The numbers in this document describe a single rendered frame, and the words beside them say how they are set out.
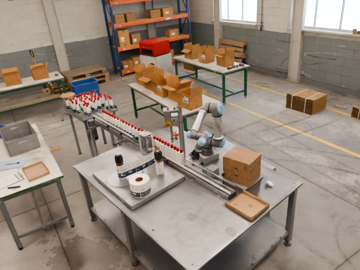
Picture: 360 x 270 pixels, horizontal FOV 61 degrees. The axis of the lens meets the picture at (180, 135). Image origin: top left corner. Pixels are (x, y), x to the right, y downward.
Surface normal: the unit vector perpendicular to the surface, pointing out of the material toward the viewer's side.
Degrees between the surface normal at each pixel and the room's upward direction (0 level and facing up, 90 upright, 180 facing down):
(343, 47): 90
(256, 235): 4
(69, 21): 90
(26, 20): 90
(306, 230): 0
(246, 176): 90
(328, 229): 0
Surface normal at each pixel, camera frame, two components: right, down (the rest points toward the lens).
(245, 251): -0.09, -0.89
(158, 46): 0.69, 0.28
